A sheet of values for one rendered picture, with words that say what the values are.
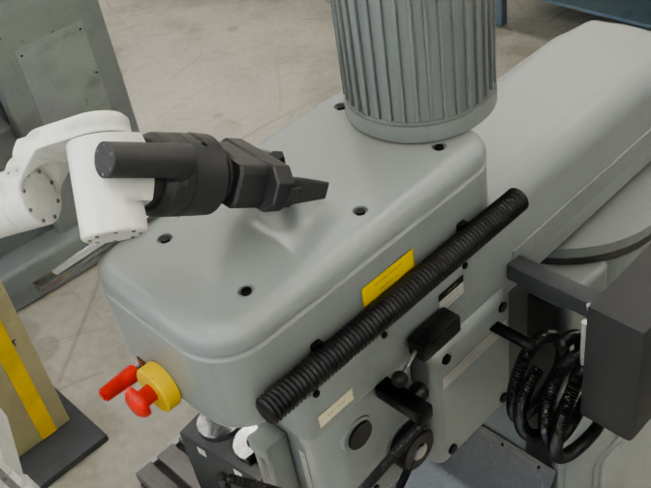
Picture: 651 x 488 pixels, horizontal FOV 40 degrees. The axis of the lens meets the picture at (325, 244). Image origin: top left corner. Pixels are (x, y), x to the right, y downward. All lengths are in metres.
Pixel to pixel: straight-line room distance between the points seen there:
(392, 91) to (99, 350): 2.81
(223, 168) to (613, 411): 0.61
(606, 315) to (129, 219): 0.58
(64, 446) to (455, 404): 2.26
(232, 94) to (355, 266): 4.19
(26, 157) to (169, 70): 4.66
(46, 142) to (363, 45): 0.39
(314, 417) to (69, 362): 2.74
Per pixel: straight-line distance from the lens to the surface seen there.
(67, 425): 3.51
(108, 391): 1.16
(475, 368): 1.37
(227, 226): 1.05
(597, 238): 1.49
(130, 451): 3.38
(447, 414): 1.37
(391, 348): 1.16
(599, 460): 1.81
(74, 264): 1.05
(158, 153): 0.87
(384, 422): 1.28
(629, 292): 1.16
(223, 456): 1.82
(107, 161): 0.85
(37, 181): 0.96
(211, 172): 0.93
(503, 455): 1.82
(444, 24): 1.06
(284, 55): 5.45
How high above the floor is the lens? 2.52
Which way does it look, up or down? 40 degrees down
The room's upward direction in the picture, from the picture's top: 10 degrees counter-clockwise
